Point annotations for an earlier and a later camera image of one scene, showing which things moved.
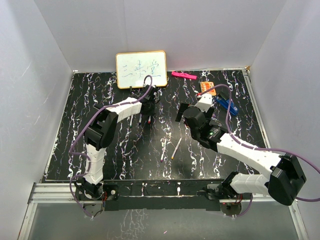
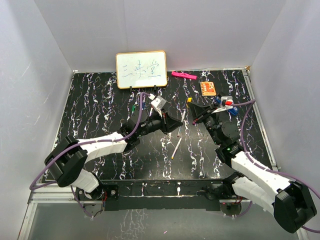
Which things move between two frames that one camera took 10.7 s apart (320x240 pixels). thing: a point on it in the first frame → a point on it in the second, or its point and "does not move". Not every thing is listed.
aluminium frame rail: (49, 193) does not move
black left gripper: (152, 112) → (169, 124)
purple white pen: (161, 158) → (183, 114)
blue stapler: (224, 104) does not move
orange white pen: (173, 155) does not move
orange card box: (206, 85) does not move
